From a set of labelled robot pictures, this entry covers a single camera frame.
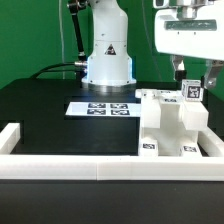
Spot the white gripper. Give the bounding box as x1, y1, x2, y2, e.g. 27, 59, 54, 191
153, 0, 224, 89

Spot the white tagged cube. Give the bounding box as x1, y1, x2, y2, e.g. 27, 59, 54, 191
181, 79, 203, 102

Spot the white chair back frame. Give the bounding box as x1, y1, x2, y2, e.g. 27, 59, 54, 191
135, 89, 209, 131

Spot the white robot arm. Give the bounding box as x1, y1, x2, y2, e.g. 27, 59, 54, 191
83, 0, 224, 89

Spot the white marker sheet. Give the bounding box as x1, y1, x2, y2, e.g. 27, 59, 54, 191
66, 102, 141, 117

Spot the white U-shaped obstacle frame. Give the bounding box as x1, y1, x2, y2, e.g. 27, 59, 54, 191
0, 123, 224, 181

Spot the black cable bundle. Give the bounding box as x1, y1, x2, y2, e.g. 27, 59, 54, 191
29, 61, 88, 80

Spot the white hanging cable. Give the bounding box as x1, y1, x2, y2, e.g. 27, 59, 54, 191
58, 0, 66, 80

